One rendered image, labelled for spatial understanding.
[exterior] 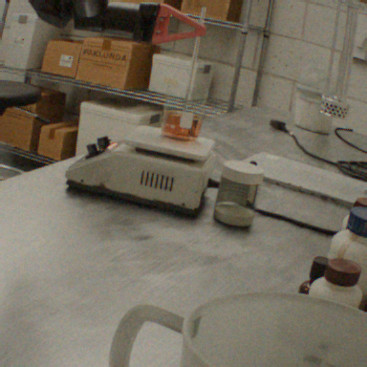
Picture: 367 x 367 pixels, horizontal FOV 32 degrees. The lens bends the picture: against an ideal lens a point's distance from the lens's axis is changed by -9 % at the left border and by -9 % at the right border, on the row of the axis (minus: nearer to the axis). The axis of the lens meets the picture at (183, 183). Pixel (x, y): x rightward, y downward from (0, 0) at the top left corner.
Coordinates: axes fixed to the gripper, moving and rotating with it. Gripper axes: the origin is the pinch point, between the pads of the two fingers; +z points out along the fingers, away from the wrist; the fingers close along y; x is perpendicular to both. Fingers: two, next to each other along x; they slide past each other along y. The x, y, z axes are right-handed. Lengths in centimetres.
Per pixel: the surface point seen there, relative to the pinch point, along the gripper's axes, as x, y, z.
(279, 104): 39, 237, 27
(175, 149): 17.2, -8.6, 0.5
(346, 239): 15.7, -38.5, 21.5
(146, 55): 27, 231, -41
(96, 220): 26.0, -19.0, -7.1
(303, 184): 24.8, 18.8, 22.2
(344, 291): 18, -47, 21
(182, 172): 20.0, -9.3, 2.0
